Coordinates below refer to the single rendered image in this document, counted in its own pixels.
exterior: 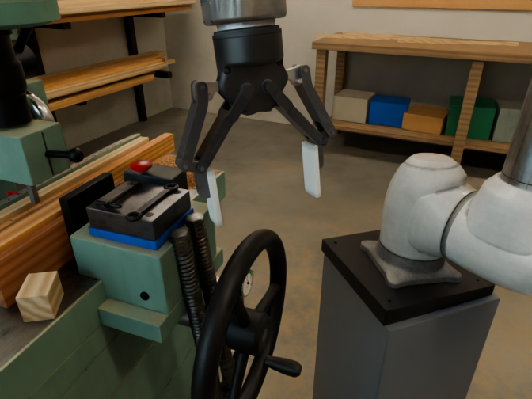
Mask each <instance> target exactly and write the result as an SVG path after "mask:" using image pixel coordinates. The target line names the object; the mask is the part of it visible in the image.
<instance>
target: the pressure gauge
mask: <svg viewBox="0 0 532 399"><path fill-rule="evenodd" d="M248 281H249V284H247V282H248ZM252 285H253V270H252V269H249V272H248V274H247V276H246V277H245V280H244V283H243V284H242V286H241V289H240V291H239V294H240V296H241V297H243V298H246V297H247V296H248V295H249V292H250V291H251V288H252Z"/></svg>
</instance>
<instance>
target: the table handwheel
mask: <svg viewBox="0 0 532 399"><path fill-rule="evenodd" d="M264 249H266V251H267V253H268V259H269V266H270V284H269V288H268V290H267V291H266V293H265V295H264V297H263V298H262V299H261V300H260V302H259V304H258V305H257V306H256V308H255V309H250V308H248V307H244V304H243V302H242V300H241V296H240V294H239V291H240V290H241V286H242V284H243V283H244V280H245V277H246V276H247V274H248V272H249V269H250V268H251V267H252V265H253V263H254V261H255V260H256V258H257V257H258V256H259V255H260V253H261V252H262V251H263V250H264ZM286 282H287V259H286V253H285V248H284V246H283V242H282V240H281V238H280V237H279V235H278V234H277V233H276V232H274V231H273V230H269V229H259V230H256V231H254V232H252V233H251V234H249V235H248V236H247V237H246V238H245V239H244V240H243V241H242V242H241V243H240V245H239V246H238V247H237V248H236V249H235V250H234V252H233V254H232V255H231V257H230V259H229V260H228V262H227V263H226V266H225V268H224V269H223V271H222V274H221V275H220V277H219V279H218V282H217V284H216V287H215V289H214V292H213V294H212V296H211V300H210V302H209V305H208V306H206V305H204V309H205V313H206V314H205V317H204V319H203V324H202V328H201V331H200V334H199V340H198V344H197V348H196V355H195V359H194V364H193V370H192V384H191V399H216V384H217V377H218V371H219V362H220V357H221V353H222V346H223V343H224V339H225V342H226V345H227V347H228V348H229V349H232V350H235V351H237V354H236V359H235V364H234V372H233V376H232V381H231V385H230V391H229V395H228V398H227V399H257V397H258V395H259V392H260V389H261V387H262V385H263V383H264V379H265V377H266V374H267V372H268V367H266V366H265V365H264V363H265V360H266V357H267V355H270V356H272V355H273V352H274V349H275V345H276V340H277V336H278V333H279V327H280V322H281V318H282V314H283V305H284V299H285V292H286ZM177 324H179V325H183V326H187V327H189V328H191V325H190V321H189V318H188V315H187V311H186V313H185V314H184V316H183V317H182V318H181V319H180V320H179V322H178V323H177ZM249 355H253V356H254V359H253V363H252V365H251V367H250V370H249V373H248V375H247V377H246V380H245V382H244V384H243V386H242V383H243V380H244V376H245V370H246V367H247V363H248V360H249Z"/></svg>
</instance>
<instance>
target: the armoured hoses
mask: <svg viewBox="0 0 532 399"><path fill-rule="evenodd" d="M185 223H186V226H187V227H188V228H189V229H190V231H191V236H192V242H191V238H190V234H189V230H187V229H186V228H182V227H181V228H176V229H174V230H171V231H170V232H169V236H168V238H169V242H170V243H172V244H173V247H174V252H175V256H176V260H177V264H178V265H177V267H178V272H179V276H180V282H181V286H182V291H183V294H184V295H183V297H184V300H185V303H184V304H185V305H186V306H185V307H186V308H187V309H186V310H187V315H188V318H189V321H190V325H191V328H192V335H193V338H194V343H195V347H196V348H197V344H198V340H199V337H200V331H201V328H202V324H203V319H204V317H205V314H206V313H205V309H204V304H203V300H204V303H205V305H206V306H208V305H209V302H210V300H211V296H212V294H213V292H214V289H215V287H216V284H217V279H216V274H215V268H214V264H213V260H212V256H211V250H210V245H209V241H208V236H207V231H206V224H205V220H204V216H203V214H201V213H198V212H194V213H191V214H190V215H187V217H186V218H185ZM192 243H193V247H194V249H193V250H195V252H194V254H195V258H196V264H197V267H196V264H195V260H194V256H193V253H192ZM196 268H198V270H196ZM197 271H198V274H199V279H198V275H197ZM199 281H200V283H199ZM200 284H201V288H202V292H203V297H202V293H201V290H200ZM236 354H237V351H234V355H233V356H232V352H231V349H229V348H228V347H227V345H226V342H225V339H224V343H223V346H222V353H221V357H220V362H219V367H220V371H221V374H222V382H220V379H219V372H218V377H217V384H216V399H227V398H228V395H229V391H230V385H231V381H232V376H233V372H234V364H235V359H236Z"/></svg>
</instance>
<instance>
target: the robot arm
mask: <svg viewBox="0 0 532 399"><path fill-rule="evenodd" d="M200 5H201V10H202V15H203V23H204V24H205V25H206V26H214V25H216V28H217V32H214V35H213V36H212V40H213V45H214V50H215V61H216V66H217V71H218V75H217V79H216V81H215V82H202V81H198V80H194V81H192V83H191V97H192V103H191V105H190V109H189V111H188V117H187V119H186V123H185V126H184V130H183V134H182V137H181V140H180V145H179V148H178V151H177V156H176V159H175V164H176V166H177V167H178V168H179V169H180V170H181V171H182V172H184V173H186V172H193V173H194V178H195V182H196V190H197V193H198V194H199V196H200V197H201V198H202V199H203V200H205V199H207V205H208V210H209V215H210V219H211V220H212V221H213V222H214V224H215V225H216V226H217V227H220V226H222V225H223V222H222V213H221V208H220V203H219V194H218V189H217V184H216V179H215V171H214V170H213V169H211V168H210V167H209V166H210V164H211V163H212V161H213V159H214V157H215V155H216V154H217V152H218V150H219V148H220V146H221V145H222V143H223V141H224V139H225V138H226V136H227V134H228V133H229V131H230V129H231V128H232V126H233V124H234V123H235V122H236V121H237V120H238V118H239V116H240V115H241V114H242V115H246V116H250V115H253V114H255V113H257V112H270V111H271V110H272V109H273V108H275V109H277V110H278V111H279V112H280V113H281V114H282V115H283V116H284V117H285V118H286V119H287V120H288V121H289V122H290V123H291V124H292V125H293V126H294V127H295V128H296V129H297V130H298V131H299V132H300V133H301V134H302V135H303V136H304V137H305V138H306V139H307V140H308V141H309V142H307V141H304V142H302V160H303V170H304V181H305V191H306V192H308V193H309V194H310V195H312V196H314V197H316V198H318V197H320V196H321V186H320V173H319V169H320V168H323V165H324V157H323V156H324V155H323V146H326V145H327V143H328V138H329V137H334V136H335V135H336V128H335V127H334V125H333V122H332V121H331V119H330V117H329V115H328V113H327V112H326V110H325V107H324V105H323V104H322V102H321V99H320V97H319V96H318V94H317V92H316V90H315V88H314V86H313V84H312V80H311V75H310V68H309V67H308V66H307V65H302V64H294V65H293V66H292V67H291V68H288V69H285V67H284V65H283V38H282V28H280V27H279V25H275V24H276V18H282V17H285V16H286V15H287V4H286V0H200ZM288 80H289V81H290V83H291V84H292V85H294V87H295V89H296V91H297V93H298V95H299V97H300V98H301V100H302V103H303V104H304V106H305V107H306V110H307V112H308V113H309V115H310V117H311V119H312V121H313V123H314V124H315V126H316V128H317V129H316V128H315V127H314V126H313V125H312V124H311V123H310V122H309V121H308V120H307V119H306V117H304V115H303V114H301V112H300V111H299V110H298V109H297V108H296V107H295V106H294V105H293V103H292V102H291V101H290V99H289V98H288V97H287V96H286V95H285V94H284V93H283V89H284V87H285V85H286V84H287V81H288ZM215 92H218V93H219V94H220V95H221V97H222V98H223V99H224V101H223V103H222V106H221V107H220V109H219V111H218V115H217V117H216V119H215V121H214V123H213V124H212V126H211V128H210V130H209V132H208V133H207V135H206V137H205V139H204V140H203V142H202V144H201V146H200V147H199V149H198V151H197V152H196V148H197V144H198V142H199V138H200V133H201V131H202V127H203V122H204V120H205V117H206V114H207V108H208V102H209V101H211V100H212V99H213V96H214V94H215ZM195 152H196V155H195ZM194 155H195V157H194ZM466 178H467V175H466V172H465V171H464V169H463V168H462V167H461V166H460V164H458V163H457V162H456V161H455V160H454V159H453V158H451V157H448V156H446V155H443V154H434V153H420V154H414V155H412V156H410V157H409V158H408V159H407V160H406V161H405V162H404V163H402V164H401V165H400V166H399V168H398V169H397V171H396V173H395V174H394V175H393V178H392V180H391V181H390V183H389V187H388V189H387V193H386V197H385V202H384V205H383V209H382V219H381V228H380V235H379V239H378V241H362V242H361V246H360V248H361V250H363V251H364V252H365V253H367V255H368V256H369V257H370V258H371V259H372V261H373V262H374V264H375V265H376V267H377V268H378V270H379V271H380V272H381V273H382V275H383V276H384V278H385V281H386V285H387V286H388V287H391V288H394V289H397V288H400V287H404V286H410V285H418V284H427V283H443V282H449V283H460V282H461V279H462V274H461V273H460V272H459V271H457V270H456V269H454V268H453V267H451V266H450V265H449V264H448V263H447V261H446V260H445V258H447V259H449V260H451V261H453V262H454V263H456V264H457V265H459V266H460V267H462V268H464V269H465V270H467V271H469V272H471V273H473V274H474V275H476V276H479V277H481V278H482V279H485V280H487V281H489V282H490V283H494V284H495V285H498V286H500V287H503V288H505V289H508V290H510V291H514V292H517V293H520V294H524V295H531V296H532V77H531V80H530V84H529V87H528V90H527V92H526V96H525V100H524V102H523V105H522V109H521V112H520V115H519V119H518V122H517V124H516V127H515V132H514V134H513V137H512V140H511V144H510V147H509V150H508V152H507V156H506V159H505V162H504V165H503V169H502V172H499V173H497V174H496V175H494V176H492V177H490V178H488V179H487V180H486V181H485V182H484V183H483V184H482V186H481V188H480V190H479V191H477V190H476V189H475V188H474V187H473V186H471V185H470V184H468V183H467V182H466Z"/></svg>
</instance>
